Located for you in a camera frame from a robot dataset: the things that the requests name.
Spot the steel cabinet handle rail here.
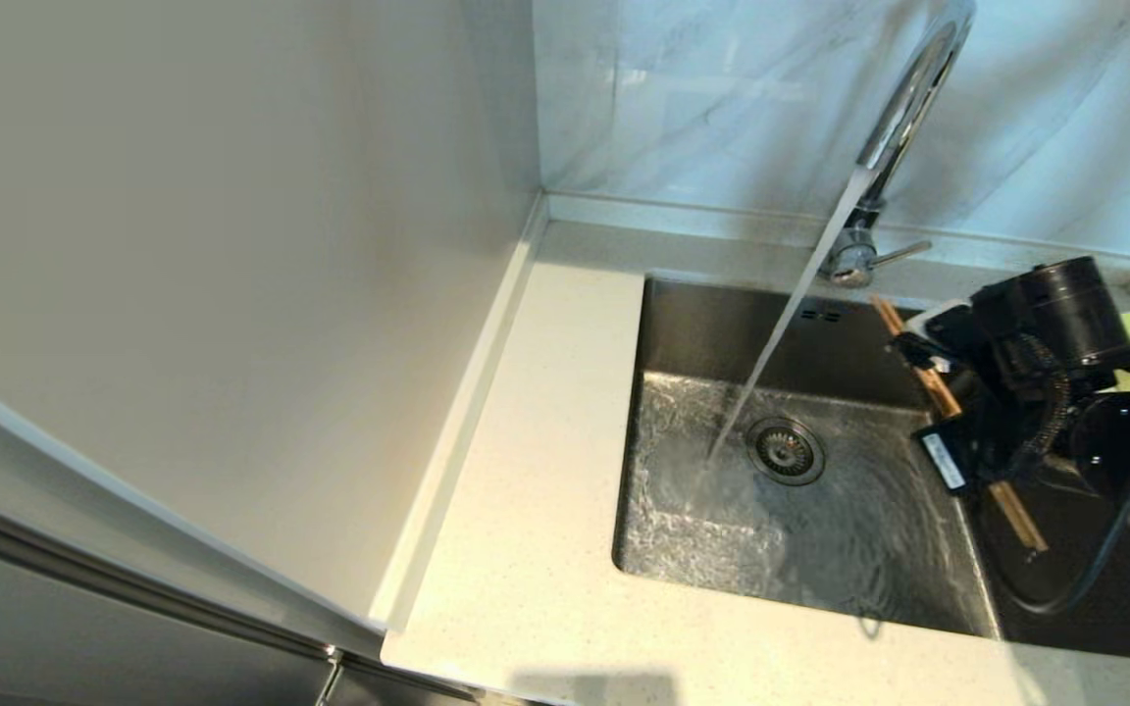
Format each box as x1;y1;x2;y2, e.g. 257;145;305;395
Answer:
0;485;346;706

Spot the round metal drain strainer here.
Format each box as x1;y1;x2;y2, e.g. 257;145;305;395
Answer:
746;418;828;487

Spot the running water stream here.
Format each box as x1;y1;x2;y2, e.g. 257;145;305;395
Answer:
691;167;882;501

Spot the stainless steel sink basin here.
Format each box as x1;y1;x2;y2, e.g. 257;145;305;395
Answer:
612;275;1130;660

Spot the tall grey cabinet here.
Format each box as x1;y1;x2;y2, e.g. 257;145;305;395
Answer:
0;0;546;706

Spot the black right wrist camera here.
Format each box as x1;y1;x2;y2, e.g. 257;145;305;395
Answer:
913;417;993;496

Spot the speckled counter upstand strip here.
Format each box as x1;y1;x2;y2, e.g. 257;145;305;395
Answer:
369;194;551;633
543;191;1130;287

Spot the chrome gooseneck faucet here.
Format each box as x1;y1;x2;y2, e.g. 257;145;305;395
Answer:
820;0;978;290

